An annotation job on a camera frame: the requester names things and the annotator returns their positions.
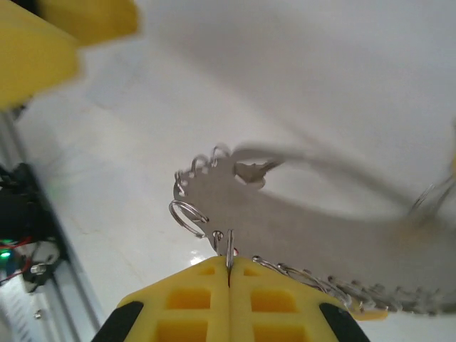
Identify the electronics board with wires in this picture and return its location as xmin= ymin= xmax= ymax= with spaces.
xmin=0 ymin=234 xmax=24 ymax=286

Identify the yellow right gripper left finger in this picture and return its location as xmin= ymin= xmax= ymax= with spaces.
xmin=92 ymin=256 xmax=230 ymax=342

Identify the chain of silver keyrings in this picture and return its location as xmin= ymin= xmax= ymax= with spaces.
xmin=172 ymin=144 xmax=446 ymax=316

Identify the aluminium rail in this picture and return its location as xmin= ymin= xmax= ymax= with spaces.
xmin=0 ymin=106 xmax=103 ymax=342

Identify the slotted grey cable duct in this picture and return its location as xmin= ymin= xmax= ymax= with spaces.
xmin=0 ymin=281 xmax=40 ymax=342

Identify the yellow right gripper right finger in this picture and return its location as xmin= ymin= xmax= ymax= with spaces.
xmin=229 ymin=256 xmax=372 ymax=342

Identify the large silver keyring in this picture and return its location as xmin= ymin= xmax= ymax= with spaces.
xmin=167 ymin=199 xmax=212 ymax=239

